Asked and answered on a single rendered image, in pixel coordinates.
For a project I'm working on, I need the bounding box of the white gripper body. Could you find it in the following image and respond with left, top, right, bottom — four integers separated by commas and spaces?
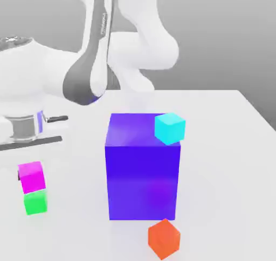
0, 135, 64, 158

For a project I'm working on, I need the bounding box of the small magenta cube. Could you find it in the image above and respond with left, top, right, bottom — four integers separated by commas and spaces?
17, 161, 47, 194

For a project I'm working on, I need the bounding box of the small green cube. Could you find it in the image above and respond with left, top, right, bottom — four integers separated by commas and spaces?
23, 189, 49, 216

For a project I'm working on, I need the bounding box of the small cyan cube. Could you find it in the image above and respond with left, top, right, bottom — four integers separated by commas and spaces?
154, 112, 187, 146

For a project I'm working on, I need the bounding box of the small orange cube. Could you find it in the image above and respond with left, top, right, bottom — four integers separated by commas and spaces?
147, 218, 181, 261

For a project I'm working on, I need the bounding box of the large purple box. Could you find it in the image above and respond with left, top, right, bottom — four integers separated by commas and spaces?
105, 112, 181, 221

